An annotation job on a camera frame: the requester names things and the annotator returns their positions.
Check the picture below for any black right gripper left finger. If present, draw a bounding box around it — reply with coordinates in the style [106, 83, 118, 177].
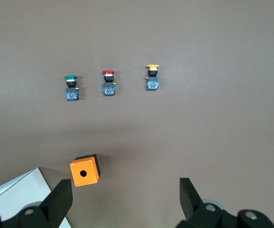
[0, 179, 74, 228]

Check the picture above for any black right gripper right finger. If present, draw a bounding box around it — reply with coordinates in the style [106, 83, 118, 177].
[175, 177, 274, 228]

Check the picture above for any green mushroom push button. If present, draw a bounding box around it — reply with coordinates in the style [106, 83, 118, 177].
[64, 75, 80, 101]

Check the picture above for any red mushroom push button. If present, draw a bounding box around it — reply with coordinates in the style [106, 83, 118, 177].
[102, 69, 117, 96]

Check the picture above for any yellow mushroom push button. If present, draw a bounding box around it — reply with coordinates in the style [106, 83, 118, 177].
[143, 64, 160, 91]

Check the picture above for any orange button enclosure box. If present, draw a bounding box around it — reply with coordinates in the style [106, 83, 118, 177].
[69, 153, 102, 188]

